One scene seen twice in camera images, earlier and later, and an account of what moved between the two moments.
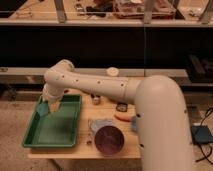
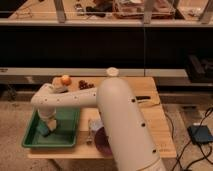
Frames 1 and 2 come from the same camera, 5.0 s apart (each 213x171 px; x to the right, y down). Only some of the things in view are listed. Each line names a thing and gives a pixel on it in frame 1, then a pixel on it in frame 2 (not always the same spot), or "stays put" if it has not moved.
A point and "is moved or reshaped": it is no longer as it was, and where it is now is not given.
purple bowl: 109,140 stays put
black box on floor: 200,134 stays put
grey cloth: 95,124 stays put
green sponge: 43,108 is moved or reshaped
